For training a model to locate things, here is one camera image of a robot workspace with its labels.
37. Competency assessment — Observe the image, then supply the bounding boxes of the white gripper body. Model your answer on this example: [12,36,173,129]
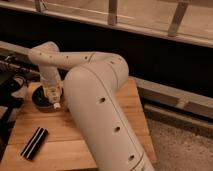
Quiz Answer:
[39,66,62,90]

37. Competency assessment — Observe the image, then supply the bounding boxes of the white bottle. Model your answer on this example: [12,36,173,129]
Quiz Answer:
[45,88,61,109]

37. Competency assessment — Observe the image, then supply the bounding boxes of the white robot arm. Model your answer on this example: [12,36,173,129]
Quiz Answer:
[28,41,155,171]

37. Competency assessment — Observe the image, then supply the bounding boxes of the dark ceramic bowl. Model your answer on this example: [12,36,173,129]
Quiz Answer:
[31,85,65,111]

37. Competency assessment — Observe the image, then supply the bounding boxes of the black white striped block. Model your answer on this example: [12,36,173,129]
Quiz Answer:
[20,127,48,160]

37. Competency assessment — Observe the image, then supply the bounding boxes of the black equipment with cables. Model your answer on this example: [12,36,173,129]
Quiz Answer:
[0,56,27,160]

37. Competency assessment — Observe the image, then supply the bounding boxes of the wooden railing frame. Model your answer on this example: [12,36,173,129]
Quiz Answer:
[0,0,213,48]

